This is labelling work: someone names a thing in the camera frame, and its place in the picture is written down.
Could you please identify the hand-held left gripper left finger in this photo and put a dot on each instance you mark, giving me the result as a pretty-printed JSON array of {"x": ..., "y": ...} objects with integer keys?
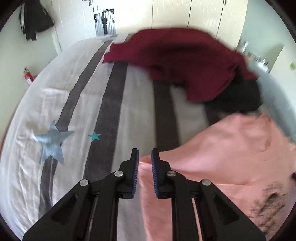
[{"x": 136, "y": 176}]

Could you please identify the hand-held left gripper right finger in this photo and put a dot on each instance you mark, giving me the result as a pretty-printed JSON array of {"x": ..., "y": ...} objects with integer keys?
[{"x": 154, "y": 176}]

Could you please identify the maroon garment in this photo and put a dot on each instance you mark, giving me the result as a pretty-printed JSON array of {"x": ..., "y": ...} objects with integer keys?
[{"x": 185, "y": 58}]

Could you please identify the pink printed t-shirt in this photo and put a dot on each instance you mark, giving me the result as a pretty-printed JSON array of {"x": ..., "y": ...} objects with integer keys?
[{"x": 219, "y": 157}]

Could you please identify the white desk with clutter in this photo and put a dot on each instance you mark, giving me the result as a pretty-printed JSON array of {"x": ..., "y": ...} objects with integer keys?
[{"x": 254, "y": 55}]

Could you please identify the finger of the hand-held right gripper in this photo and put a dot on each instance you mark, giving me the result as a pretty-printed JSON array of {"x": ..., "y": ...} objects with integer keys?
[{"x": 294, "y": 176}]

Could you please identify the grey striped star bedsheet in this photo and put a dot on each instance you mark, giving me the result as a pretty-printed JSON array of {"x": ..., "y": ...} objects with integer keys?
[{"x": 46, "y": 104}]

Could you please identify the red fire extinguisher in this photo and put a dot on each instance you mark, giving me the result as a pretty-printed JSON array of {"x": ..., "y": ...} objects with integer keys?
[{"x": 28, "y": 75}]

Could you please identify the cream wardrobe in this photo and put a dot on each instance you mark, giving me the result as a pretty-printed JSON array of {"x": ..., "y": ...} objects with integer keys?
[{"x": 196, "y": 14}]

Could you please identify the green wall sticker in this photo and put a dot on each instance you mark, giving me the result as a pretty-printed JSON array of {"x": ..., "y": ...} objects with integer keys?
[{"x": 292, "y": 66}]

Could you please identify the black hanging jacket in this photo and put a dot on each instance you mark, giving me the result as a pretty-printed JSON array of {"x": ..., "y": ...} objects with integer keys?
[{"x": 34, "y": 18}]

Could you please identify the black garment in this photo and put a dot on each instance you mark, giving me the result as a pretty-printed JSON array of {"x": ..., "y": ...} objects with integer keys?
[{"x": 240, "y": 97}]

